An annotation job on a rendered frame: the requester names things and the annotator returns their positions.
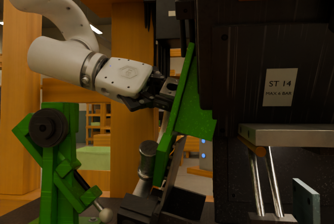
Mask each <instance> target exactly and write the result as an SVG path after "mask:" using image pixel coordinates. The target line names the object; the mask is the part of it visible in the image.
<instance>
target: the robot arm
mask: <svg viewBox="0 0 334 224"><path fill-rule="evenodd" d="M9 1H10V3H11V4H12V5H13V6H14V7H15V8H16V9H18V10H20V11H23V12H30V13H37V14H40V15H42V16H44V17H46V18H48V19H49V20H51V21H52V22H53V23H54V24H55V25H56V26H57V27H58V29H59V30H60V31H61V33H62V35H63V36H64V38H65V40H66V41H59V40H55V39H52V38H49V37H45V36H40V37H38V38H36V39H35V40H34V41H33V42H32V44H31V45H30V47H29V50H28V54H27V63H28V66H29V68H30V69H31V70H32V71H34V72H36V73H39V74H42V75H46V76H49V77H52V78H55V79H58V80H61V81H64V82H67V83H70V84H73V85H77V86H80V87H83V88H86V89H89V90H92V91H97V92H98V93H100V94H102V95H104V96H106V97H108V98H110V99H112V100H114V101H117V102H120V103H122V104H125V105H126V106H127V108H128V109H129V110H130V112H134V111H137V110H140V109H144V108H153V107H156V108H159V109H162V110H165V111H168V112H171V108H172V105H173V99H170V98H167V97H163V96H160V95H155V97H154V96H153V95H151V94H149V93H148V92H146V91H147V89H148V88H149V86H153V87H163V85H164V83H165V81H166V79H167V78H165V76H164V75H162V74H161V73H160V71H159V70H158V68H157V67H156V66H151V65H148V64H145V63H141V62H138V61H134V60H129V59H124V58H115V57H111V58H108V57H107V56H106V55H104V54H101V53H99V45H98V42H97V39H96V36H95V34H94V32H93V30H92V28H91V25H90V23H89V21H88V19H87V18H86V16H85V14H84V13H83V11H82V10H81V9H80V8H79V6H78V5H77V4H76V3H75V2H74V1H72V0H9ZM153 79H155V80H156V81H157V82H156V81H153Z"/></svg>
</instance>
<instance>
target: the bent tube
mask: <svg viewBox="0 0 334 224"><path fill-rule="evenodd" d="M178 82H179V79H176V78H172V77H167V79H166V81H165V83H164V85H163V87H162V88H161V90H160V95H161V96H165V97H167V98H170V99H173V100H174V97H175V93H176V89H177V86H178ZM169 116H170V112H168V111H165V110H164V116H163V121H162V126H161V130H160V133H159V136H158V140H157V143H158V144H159V143H160V140H161V138H162V136H163V133H165V132H166V128H167V124H168V120H169ZM152 183H153V181H144V180H142V179H139V182H138V184H137V186H136V188H135V190H134V192H133V195H136V196H139V197H142V198H145V199H147V198H148V196H149V193H150V191H151V189H152V186H153V185H152Z"/></svg>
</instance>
